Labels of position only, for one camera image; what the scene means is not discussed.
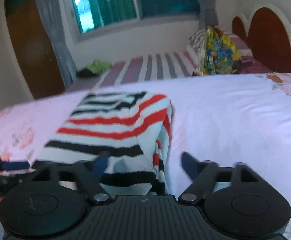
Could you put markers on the pink floral bed sheet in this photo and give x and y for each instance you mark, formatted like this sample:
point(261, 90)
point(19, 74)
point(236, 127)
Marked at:
point(223, 117)

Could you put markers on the window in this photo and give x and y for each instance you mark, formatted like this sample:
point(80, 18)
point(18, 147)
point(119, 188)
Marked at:
point(115, 2)

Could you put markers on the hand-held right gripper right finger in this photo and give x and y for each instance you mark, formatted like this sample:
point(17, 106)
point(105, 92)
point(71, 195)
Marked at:
point(190, 165)

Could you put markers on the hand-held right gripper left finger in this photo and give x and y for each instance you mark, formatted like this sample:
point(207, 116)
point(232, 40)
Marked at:
point(101, 166)

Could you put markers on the purple white striped bed sheet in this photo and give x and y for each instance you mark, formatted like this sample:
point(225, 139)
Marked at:
point(148, 67)

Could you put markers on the grey curtain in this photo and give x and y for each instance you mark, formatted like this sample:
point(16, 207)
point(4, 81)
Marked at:
point(206, 10)
point(58, 35)

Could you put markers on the black red white striped shirt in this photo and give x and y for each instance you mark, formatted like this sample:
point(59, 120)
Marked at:
point(115, 125)

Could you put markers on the maroon cloth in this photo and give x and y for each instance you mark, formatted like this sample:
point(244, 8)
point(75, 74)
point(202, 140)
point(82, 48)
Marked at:
point(255, 67)

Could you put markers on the brown wooden door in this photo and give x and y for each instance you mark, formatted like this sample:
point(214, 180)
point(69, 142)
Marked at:
point(33, 50)

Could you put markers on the dark cloth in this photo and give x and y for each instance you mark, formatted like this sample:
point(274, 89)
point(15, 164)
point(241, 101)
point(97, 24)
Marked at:
point(84, 73)

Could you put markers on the striped pillow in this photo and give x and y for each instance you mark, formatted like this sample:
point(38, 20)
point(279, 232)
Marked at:
point(196, 38)

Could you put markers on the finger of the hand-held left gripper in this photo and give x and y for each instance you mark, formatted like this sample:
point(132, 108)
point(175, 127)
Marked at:
point(5, 176)
point(18, 165)

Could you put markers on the colourful printed pillow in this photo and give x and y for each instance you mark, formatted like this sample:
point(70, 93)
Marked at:
point(218, 55)

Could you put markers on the red and white headboard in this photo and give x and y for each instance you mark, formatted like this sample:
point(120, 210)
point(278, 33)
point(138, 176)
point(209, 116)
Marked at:
point(268, 37)

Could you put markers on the green cloth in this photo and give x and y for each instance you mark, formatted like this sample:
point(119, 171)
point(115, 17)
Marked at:
point(99, 66)

